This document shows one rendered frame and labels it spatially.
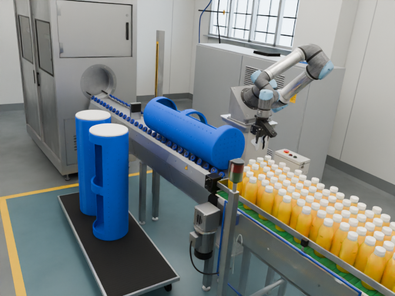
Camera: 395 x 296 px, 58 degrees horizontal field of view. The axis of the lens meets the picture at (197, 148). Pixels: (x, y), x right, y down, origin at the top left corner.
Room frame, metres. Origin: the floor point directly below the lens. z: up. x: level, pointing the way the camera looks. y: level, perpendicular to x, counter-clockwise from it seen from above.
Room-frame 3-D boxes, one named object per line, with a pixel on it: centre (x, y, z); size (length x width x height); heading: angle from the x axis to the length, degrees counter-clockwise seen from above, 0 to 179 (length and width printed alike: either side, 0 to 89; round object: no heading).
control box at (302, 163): (2.08, -0.60, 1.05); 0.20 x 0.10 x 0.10; 38
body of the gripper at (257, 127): (2.05, -0.37, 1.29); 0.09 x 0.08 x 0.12; 38
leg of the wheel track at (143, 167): (2.85, 0.46, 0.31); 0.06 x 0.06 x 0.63; 38
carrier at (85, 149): (2.82, 0.88, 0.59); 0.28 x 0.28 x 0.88
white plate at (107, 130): (2.49, 0.66, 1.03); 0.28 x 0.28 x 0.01
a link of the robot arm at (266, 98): (2.05, -0.37, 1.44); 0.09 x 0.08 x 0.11; 149
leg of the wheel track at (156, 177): (2.94, 0.35, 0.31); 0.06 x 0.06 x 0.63; 38
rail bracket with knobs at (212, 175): (1.91, -0.11, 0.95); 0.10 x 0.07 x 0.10; 128
